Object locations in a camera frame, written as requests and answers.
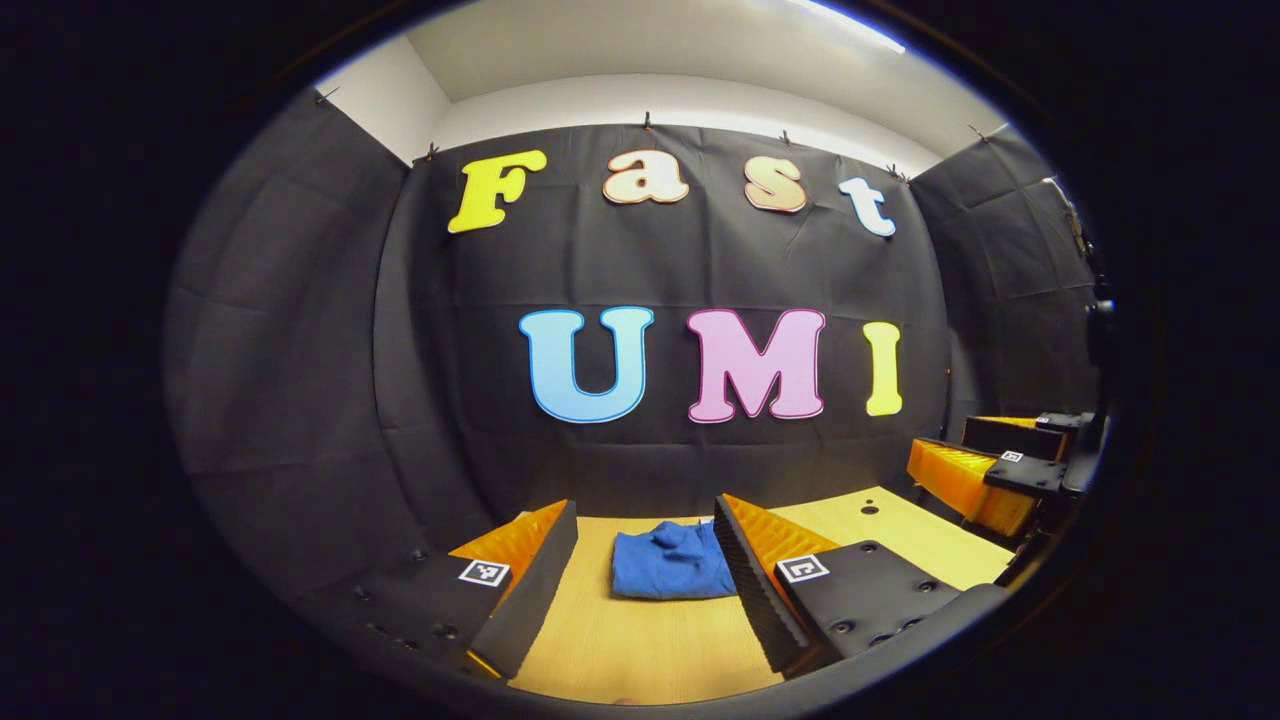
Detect black backdrop cloth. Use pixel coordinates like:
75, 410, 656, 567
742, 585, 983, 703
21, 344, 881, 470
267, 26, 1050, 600
165, 90, 1101, 601

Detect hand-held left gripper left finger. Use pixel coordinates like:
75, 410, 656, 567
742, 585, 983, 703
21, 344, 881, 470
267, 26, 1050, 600
340, 498, 581, 681

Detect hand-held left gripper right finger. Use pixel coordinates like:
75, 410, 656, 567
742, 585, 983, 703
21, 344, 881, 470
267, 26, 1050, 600
712, 492, 1006, 676

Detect blue button shirt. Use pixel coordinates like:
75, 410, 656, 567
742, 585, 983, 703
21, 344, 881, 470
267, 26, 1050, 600
610, 518, 739, 601

